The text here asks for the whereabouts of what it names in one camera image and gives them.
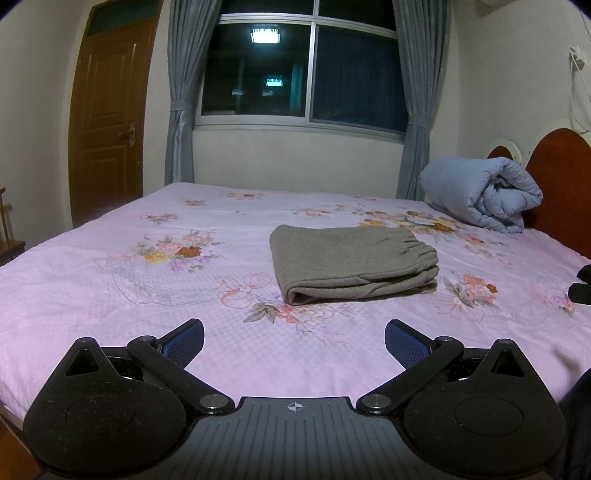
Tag brown wooden door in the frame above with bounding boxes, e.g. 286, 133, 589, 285
68, 17, 158, 229

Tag white wall cable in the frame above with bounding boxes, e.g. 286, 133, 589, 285
569, 55, 591, 136

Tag grey curtain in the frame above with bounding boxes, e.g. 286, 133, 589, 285
392, 0, 451, 202
165, 0, 223, 185

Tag grey pants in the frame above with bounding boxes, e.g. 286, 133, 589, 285
269, 224, 439, 306

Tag wooden chair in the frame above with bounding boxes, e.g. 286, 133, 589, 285
0, 187, 27, 267

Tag bed with pink floral sheet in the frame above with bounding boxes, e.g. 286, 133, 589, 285
0, 181, 591, 418

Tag person's dark clothing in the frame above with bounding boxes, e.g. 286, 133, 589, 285
556, 367, 591, 480

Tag red wooden headboard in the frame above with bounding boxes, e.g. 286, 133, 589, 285
486, 128, 591, 260

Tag sliding glass window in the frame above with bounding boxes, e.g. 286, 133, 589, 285
193, 0, 409, 140

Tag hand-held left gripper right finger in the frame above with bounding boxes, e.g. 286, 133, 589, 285
356, 319, 527, 415

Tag rolled light blue quilt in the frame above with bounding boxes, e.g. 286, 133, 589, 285
419, 156, 544, 235

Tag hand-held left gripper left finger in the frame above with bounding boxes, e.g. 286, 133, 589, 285
65, 318, 235, 416

